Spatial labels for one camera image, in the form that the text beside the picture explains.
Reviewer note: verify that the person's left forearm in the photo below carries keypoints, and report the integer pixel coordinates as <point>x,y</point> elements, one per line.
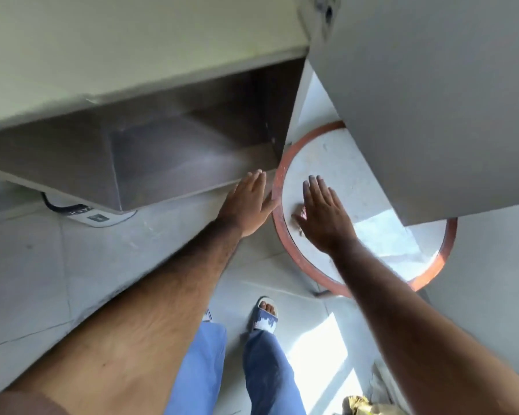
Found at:
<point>125,328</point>

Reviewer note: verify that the person's right hand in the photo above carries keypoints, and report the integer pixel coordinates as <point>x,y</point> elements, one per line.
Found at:
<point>324,220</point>

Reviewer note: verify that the round white table orange rim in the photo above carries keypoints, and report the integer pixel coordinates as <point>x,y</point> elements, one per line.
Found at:
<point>354,168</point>

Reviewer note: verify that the blue trousers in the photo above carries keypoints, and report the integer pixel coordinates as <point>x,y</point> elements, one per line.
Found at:
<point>268,376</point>

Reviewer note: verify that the yellow crumpled bag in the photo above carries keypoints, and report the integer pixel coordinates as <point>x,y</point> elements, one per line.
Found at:
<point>357,405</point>

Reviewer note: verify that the blue white left sandal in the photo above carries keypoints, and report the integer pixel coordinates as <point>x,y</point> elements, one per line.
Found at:
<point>206,316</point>

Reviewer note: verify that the person's left thumb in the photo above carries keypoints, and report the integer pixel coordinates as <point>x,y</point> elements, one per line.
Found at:
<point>270,204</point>

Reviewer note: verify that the grey cabinet door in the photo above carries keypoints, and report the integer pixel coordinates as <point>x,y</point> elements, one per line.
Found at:
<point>437,103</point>

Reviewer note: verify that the person's right forearm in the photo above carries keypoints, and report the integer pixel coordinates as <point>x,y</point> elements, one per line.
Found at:
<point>415,332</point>

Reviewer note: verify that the person's right little finger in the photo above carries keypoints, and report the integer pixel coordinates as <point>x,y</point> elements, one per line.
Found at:
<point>335,200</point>

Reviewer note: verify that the white device with dark label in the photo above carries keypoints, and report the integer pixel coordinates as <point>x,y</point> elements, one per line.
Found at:
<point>97,218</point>

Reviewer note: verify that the white cabinet with brown inside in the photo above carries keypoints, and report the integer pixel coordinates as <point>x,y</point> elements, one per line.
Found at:
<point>112,60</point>

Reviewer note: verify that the blue white sandal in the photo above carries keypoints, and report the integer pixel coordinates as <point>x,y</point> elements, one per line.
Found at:
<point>206,316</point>
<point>264,320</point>

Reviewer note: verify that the blue white right sandal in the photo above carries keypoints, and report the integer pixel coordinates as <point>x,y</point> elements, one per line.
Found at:
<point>264,320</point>

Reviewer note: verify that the person's right thumb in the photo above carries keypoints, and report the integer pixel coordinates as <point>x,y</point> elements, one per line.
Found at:
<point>298,216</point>

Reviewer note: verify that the person's left hand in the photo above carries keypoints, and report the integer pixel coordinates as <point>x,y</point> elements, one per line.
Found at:
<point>242,207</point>

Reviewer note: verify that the person's right foot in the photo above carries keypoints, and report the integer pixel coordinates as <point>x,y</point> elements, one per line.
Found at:
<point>268,307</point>

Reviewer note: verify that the person's right middle finger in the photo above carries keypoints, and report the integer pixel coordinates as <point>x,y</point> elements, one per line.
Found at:
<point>316,189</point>

